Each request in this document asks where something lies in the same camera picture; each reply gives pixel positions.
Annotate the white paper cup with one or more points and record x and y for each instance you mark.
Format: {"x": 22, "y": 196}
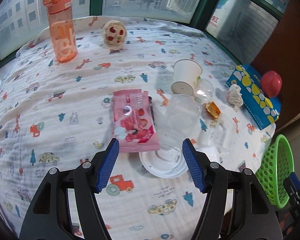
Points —
{"x": 185, "y": 76}

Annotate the green plastic basket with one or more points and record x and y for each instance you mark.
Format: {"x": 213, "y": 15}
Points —
{"x": 276, "y": 165}

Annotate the orange plastic water bottle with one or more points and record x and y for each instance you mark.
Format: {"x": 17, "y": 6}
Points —
{"x": 61, "y": 24}

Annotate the blue patterned tissue box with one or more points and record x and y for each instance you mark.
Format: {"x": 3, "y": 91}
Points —
{"x": 264, "y": 110}

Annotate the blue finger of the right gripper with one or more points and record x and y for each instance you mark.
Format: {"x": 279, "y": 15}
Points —
{"x": 295, "y": 181}

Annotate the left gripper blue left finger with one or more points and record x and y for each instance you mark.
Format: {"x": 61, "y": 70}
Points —
{"x": 105, "y": 161}

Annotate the white plastic cup lid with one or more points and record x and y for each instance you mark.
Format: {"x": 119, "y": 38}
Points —
{"x": 167, "y": 163}

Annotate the white paper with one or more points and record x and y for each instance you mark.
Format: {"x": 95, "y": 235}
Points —
{"x": 234, "y": 96}

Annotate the orange wrapper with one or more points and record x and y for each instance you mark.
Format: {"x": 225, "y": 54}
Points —
{"x": 213, "y": 110}

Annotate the clear plastic tray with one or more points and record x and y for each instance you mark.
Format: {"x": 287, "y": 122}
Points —
{"x": 181, "y": 121}

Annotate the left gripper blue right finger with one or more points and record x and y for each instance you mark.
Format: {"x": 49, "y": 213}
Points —
{"x": 196, "y": 172}

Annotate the red apple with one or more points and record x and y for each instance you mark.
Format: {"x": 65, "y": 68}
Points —
{"x": 271, "y": 83}

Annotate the round plush toy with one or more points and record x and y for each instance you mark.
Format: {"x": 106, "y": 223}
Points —
{"x": 114, "y": 33}

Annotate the pink snack wrapper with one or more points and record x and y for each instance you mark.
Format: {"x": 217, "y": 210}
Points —
{"x": 133, "y": 123}

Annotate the clear plastic dome lid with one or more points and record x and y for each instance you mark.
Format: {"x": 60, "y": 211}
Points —
{"x": 204, "y": 91}

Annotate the cartoon print bed sheet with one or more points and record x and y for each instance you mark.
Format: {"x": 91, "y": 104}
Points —
{"x": 60, "y": 114}

